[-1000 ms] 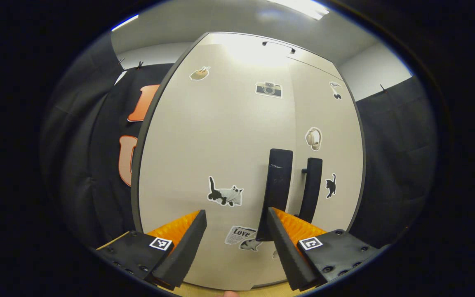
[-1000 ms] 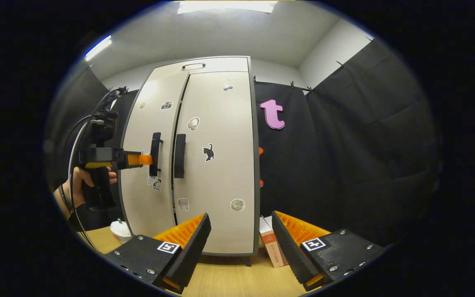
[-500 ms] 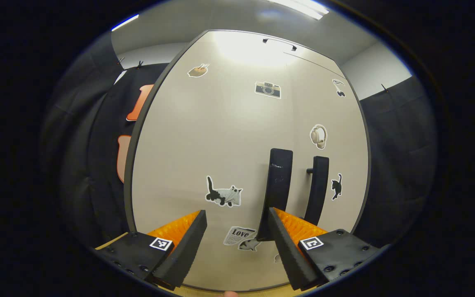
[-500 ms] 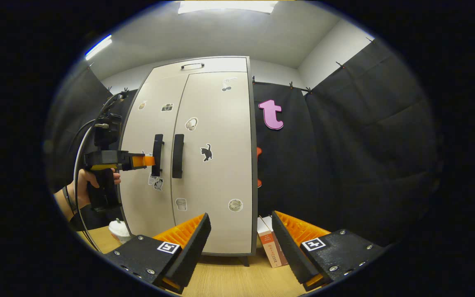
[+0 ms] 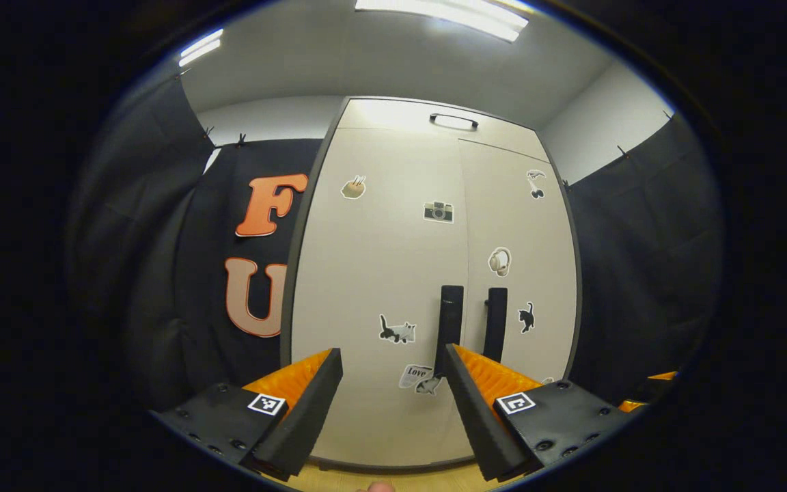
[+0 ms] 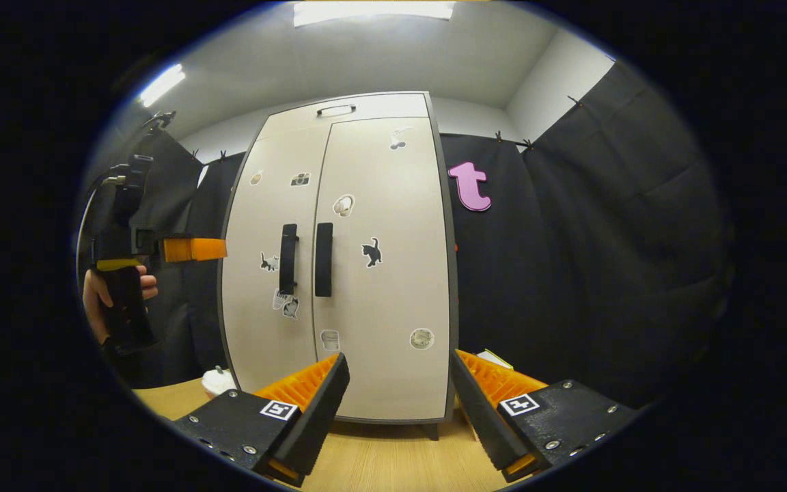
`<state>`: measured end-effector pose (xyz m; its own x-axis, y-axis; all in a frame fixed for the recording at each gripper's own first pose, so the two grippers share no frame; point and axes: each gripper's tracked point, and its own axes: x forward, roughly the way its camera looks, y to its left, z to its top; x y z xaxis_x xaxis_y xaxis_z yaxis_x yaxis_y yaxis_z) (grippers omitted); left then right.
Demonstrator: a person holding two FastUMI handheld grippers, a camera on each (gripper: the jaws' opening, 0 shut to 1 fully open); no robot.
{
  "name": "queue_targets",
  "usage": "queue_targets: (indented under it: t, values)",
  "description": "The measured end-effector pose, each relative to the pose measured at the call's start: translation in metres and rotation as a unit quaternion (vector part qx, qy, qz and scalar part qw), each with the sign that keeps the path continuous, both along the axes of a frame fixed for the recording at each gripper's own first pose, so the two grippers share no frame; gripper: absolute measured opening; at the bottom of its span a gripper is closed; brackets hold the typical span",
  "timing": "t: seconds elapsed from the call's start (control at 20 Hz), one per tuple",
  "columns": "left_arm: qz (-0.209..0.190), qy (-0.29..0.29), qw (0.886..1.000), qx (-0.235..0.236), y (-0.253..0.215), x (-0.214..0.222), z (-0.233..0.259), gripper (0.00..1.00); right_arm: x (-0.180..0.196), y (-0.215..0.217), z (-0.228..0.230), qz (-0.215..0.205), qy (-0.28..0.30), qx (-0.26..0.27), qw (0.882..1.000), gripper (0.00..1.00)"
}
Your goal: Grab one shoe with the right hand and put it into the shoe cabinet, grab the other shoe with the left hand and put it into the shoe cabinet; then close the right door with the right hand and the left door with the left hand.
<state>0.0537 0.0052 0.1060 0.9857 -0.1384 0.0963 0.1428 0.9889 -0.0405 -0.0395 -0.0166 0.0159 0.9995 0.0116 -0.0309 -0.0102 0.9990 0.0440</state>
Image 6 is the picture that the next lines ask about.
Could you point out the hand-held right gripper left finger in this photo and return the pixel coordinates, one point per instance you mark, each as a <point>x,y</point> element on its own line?
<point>315,427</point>

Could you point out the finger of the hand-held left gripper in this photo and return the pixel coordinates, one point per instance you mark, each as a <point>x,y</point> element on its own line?
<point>195,249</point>

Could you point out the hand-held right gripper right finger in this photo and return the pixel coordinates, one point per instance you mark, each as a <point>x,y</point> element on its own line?
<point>479,417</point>

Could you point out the white door with phone sticker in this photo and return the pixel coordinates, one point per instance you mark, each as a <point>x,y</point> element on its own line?
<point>250,328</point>

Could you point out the white door with headphone sticker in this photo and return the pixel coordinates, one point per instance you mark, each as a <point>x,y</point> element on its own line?
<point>393,307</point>

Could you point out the white shoe cabinet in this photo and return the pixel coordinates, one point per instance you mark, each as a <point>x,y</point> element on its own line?
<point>366,102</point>

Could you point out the white flat box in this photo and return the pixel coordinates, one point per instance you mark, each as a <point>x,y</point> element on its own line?
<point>494,359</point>

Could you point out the small white object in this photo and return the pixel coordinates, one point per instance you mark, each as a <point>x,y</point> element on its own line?
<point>219,383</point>

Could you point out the ceiling light panel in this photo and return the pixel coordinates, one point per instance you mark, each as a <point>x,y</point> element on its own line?
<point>161,85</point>
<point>373,10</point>

